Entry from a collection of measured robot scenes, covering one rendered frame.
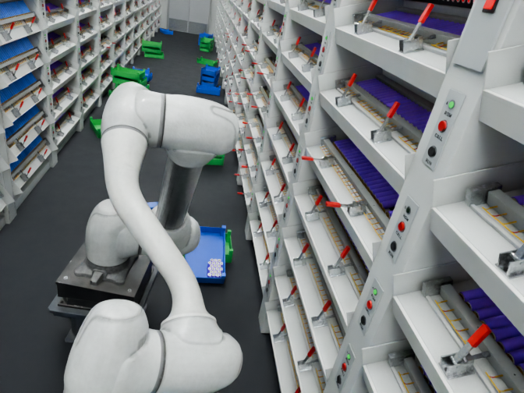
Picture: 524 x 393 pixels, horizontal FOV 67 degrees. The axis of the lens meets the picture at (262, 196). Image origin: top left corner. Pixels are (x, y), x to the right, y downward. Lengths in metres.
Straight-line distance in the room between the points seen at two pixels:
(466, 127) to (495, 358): 0.33
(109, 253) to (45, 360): 0.48
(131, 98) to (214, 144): 0.22
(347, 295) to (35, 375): 1.16
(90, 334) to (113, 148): 0.40
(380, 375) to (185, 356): 0.39
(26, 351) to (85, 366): 1.14
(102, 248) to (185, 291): 0.74
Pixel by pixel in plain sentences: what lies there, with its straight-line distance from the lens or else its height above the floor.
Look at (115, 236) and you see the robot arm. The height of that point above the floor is 0.50.
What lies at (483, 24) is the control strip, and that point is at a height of 1.34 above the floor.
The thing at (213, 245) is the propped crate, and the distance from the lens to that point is 2.12.
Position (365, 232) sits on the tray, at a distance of 0.91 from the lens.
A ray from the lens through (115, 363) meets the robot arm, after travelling 0.65.
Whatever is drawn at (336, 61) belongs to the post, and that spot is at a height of 1.17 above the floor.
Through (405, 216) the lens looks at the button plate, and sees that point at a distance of 0.73.
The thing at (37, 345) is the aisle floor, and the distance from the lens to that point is 1.81.
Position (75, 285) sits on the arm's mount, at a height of 0.31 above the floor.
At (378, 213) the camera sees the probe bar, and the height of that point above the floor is 0.93.
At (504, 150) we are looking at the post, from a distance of 0.70.
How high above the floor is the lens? 1.33
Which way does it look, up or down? 28 degrees down
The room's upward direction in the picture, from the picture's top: 11 degrees clockwise
